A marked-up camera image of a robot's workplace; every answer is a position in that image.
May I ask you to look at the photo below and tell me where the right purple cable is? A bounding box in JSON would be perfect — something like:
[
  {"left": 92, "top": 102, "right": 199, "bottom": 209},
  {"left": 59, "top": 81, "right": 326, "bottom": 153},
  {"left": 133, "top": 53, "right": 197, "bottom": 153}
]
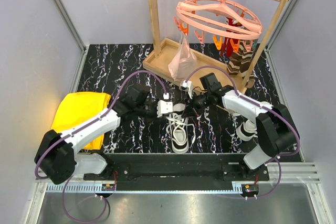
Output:
[{"left": 185, "top": 65, "right": 300, "bottom": 201}]

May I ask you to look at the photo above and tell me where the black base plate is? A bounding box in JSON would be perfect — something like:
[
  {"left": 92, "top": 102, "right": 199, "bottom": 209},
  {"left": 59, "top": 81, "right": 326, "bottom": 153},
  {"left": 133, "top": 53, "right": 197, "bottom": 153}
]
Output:
[{"left": 84, "top": 153, "right": 269, "bottom": 182}]

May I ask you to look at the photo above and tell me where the pink hanging cloth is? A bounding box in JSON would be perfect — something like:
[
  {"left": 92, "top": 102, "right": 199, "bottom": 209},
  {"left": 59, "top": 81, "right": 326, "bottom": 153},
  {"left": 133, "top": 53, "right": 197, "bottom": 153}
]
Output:
[{"left": 168, "top": 33, "right": 197, "bottom": 81}]

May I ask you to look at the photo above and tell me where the red hanging garment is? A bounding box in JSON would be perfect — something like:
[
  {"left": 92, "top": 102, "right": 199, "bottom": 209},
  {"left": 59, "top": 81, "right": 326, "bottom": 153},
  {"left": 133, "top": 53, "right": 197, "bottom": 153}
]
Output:
[{"left": 220, "top": 17, "right": 243, "bottom": 58}]

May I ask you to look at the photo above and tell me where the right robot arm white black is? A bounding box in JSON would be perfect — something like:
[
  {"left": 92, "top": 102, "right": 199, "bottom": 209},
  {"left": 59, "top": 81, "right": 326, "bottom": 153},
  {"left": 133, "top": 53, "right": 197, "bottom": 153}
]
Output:
[{"left": 192, "top": 72, "right": 300, "bottom": 180}]

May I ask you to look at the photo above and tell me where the yellow cloth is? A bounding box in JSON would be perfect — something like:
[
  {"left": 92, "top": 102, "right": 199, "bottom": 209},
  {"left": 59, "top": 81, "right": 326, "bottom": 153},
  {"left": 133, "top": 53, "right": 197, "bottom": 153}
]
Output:
[{"left": 49, "top": 91, "right": 112, "bottom": 151}]

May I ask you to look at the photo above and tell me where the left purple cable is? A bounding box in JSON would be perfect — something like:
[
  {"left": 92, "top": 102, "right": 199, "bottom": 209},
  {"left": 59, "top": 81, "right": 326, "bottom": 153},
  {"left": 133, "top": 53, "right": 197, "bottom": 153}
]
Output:
[{"left": 35, "top": 70, "right": 169, "bottom": 221}]

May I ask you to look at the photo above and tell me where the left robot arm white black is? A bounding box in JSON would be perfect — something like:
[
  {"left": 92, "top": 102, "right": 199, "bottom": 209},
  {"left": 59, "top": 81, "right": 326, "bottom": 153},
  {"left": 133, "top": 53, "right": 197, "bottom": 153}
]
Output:
[{"left": 34, "top": 87, "right": 158, "bottom": 185}]

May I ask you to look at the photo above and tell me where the wooden drying rack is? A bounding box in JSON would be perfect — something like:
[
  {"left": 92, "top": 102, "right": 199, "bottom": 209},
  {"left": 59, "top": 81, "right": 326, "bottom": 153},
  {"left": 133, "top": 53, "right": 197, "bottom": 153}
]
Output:
[{"left": 142, "top": 0, "right": 294, "bottom": 96}]

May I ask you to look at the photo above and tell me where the brown striped sock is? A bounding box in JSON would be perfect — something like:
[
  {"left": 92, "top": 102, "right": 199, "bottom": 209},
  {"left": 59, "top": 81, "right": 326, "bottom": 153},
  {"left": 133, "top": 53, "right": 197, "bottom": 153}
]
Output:
[{"left": 227, "top": 48, "right": 254, "bottom": 77}]

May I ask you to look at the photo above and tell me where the pink round clip hanger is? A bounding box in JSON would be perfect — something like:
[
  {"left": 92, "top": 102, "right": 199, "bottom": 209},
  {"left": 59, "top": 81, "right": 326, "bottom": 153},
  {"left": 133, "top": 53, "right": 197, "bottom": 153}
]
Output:
[{"left": 173, "top": 0, "right": 264, "bottom": 52}]

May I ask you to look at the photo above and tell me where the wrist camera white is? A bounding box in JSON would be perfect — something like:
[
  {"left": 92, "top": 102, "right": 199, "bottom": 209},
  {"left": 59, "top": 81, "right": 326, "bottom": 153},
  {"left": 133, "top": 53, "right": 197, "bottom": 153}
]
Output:
[
  {"left": 157, "top": 92, "right": 173, "bottom": 118},
  {"left": 180, "top": 80, "right": 193, "bottom": 99}
]

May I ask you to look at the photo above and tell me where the black white sneaker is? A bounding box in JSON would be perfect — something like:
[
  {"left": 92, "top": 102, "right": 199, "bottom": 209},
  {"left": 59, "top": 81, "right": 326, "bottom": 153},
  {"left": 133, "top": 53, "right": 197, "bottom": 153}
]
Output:
[
  {"left": 235, "top": 119, "right": 258, "bottom": 142},
  {"left": 166, "top": 103, "right": 196, "bottom": 154}
]

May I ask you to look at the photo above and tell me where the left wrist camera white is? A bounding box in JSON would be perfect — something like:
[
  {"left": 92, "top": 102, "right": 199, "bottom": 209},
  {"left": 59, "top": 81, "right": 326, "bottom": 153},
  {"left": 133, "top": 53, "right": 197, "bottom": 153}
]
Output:
[{"left": 157, "top": 92, "right": 173, "bottom": 118}]

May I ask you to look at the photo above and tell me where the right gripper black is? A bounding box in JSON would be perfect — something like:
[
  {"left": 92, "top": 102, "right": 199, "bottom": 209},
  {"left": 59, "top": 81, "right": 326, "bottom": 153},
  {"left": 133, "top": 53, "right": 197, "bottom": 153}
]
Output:
[{"left": 182, "top": 91, "right": 212, "bottom": 119}]

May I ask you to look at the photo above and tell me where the purple cable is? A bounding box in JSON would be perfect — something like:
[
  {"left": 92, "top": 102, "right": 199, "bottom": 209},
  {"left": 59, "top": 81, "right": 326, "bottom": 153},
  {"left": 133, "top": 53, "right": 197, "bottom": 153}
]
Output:
[
  {"left": 185, "top": 65, "right": 300, "bottom": 201},
  {"left": 35, "top": 70, "right": 169, "bottom": 221}
]

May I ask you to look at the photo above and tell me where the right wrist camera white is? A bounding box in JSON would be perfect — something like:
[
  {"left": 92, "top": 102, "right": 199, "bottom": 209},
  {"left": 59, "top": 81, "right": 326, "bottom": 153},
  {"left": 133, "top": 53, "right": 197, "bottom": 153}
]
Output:
[{"left": 180, "top": 80, "right": 193, "bottom": 99}]

